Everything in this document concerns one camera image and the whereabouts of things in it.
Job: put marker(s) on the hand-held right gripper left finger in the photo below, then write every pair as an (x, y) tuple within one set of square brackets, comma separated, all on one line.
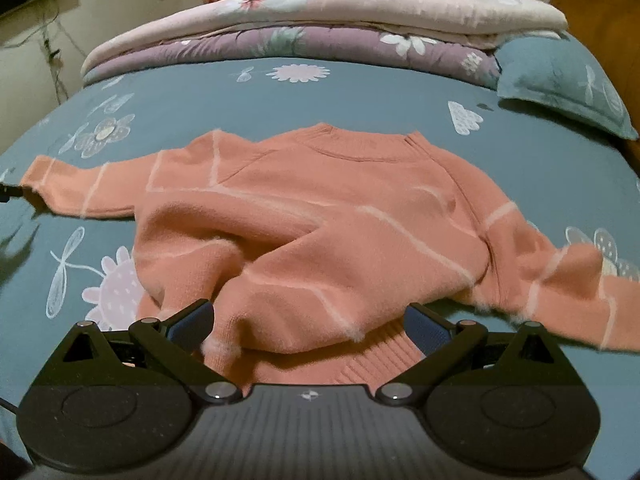
[(192, 324)]

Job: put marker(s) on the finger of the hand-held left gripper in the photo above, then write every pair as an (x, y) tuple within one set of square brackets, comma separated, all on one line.
[(11, 191)]

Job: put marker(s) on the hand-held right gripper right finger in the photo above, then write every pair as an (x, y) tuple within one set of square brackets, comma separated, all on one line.
[(425, 331)]

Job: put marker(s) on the pink striped knit sweater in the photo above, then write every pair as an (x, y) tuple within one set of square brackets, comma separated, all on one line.
[(350, 220)]

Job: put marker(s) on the teal floral bedsheet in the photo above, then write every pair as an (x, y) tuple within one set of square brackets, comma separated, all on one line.
[(350, 95)]

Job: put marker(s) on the teal pillow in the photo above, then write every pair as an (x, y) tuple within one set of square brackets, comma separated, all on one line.
[(565, 80)]

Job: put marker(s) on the purple floral quilt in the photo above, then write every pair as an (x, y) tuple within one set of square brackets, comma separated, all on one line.
[(330, 42)]

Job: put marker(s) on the pink floral quilt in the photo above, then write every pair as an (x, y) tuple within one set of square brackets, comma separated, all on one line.
[(360, 7)]

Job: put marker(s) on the wooden headboard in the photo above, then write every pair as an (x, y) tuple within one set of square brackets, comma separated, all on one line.
[(605, 15)]

